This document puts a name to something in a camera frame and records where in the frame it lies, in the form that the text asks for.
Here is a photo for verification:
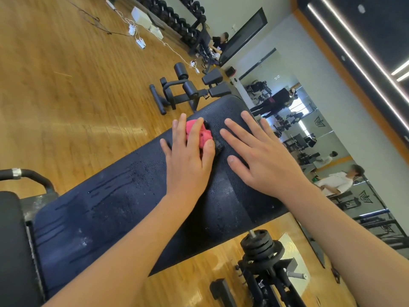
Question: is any person's left hand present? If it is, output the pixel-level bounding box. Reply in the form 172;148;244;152
159;112;217;202

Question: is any person's right hand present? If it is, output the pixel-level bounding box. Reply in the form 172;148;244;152
219;110;311;202

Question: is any pink cleaning cloth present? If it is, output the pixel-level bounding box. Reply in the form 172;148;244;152
185;119;221;151

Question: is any person's right forearm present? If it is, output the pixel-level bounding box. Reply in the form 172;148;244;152
284;182;409;307

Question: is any person's left forearm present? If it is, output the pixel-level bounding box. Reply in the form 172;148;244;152
45;191;199;307

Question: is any black gym machine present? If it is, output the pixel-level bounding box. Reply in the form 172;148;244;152
149;62;232;116

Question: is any black weight plate stack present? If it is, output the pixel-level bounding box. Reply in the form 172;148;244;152
239;229;285;261

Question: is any black dumbbell rack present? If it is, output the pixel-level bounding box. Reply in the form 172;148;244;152
137;0;208;49

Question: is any white box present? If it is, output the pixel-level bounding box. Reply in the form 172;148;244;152
131;6;164;36

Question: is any large wall mirror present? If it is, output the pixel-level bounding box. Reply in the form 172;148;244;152
239;48;409;253

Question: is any black wall screen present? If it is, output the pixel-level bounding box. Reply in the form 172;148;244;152
219;8;268;67

